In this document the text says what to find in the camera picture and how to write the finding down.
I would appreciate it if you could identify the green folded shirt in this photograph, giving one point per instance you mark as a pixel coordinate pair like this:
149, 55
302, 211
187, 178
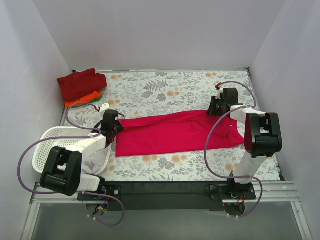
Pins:
97, 99

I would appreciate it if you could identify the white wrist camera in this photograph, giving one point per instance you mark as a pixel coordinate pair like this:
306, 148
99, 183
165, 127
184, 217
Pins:
101, 109
220, 90

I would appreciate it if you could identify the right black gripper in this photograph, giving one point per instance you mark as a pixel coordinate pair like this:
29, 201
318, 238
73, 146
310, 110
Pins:
215, 107

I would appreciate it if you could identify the pink t shirt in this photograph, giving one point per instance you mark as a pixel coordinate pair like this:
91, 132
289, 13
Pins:
184, 131

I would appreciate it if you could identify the aluminium frame rail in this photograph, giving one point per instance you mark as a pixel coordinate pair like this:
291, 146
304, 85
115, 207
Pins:
275, 214

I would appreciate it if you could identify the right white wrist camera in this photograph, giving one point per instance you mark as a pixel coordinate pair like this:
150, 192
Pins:
220, 90

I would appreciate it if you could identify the orange folded shirt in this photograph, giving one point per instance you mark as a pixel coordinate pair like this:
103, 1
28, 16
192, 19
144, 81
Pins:
85, 99

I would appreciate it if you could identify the white plastic laundry basket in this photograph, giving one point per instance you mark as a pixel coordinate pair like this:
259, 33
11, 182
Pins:
71, 138

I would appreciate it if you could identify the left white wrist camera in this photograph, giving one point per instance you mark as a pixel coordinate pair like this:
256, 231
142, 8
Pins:
101, 109

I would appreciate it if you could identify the white garment in basket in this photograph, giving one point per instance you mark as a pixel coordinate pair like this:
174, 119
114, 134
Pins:
97, 162

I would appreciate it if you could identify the dark red folded shirt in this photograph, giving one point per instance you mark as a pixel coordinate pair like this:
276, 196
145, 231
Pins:
81, 84

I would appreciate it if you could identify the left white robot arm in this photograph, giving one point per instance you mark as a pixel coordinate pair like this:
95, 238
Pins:
76, 168

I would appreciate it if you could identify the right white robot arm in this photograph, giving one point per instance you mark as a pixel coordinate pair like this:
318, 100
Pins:
262, 139

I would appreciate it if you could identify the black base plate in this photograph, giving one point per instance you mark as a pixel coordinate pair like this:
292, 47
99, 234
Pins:
170, 195

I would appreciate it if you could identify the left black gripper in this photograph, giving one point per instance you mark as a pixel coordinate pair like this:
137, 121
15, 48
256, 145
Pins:
116, 128

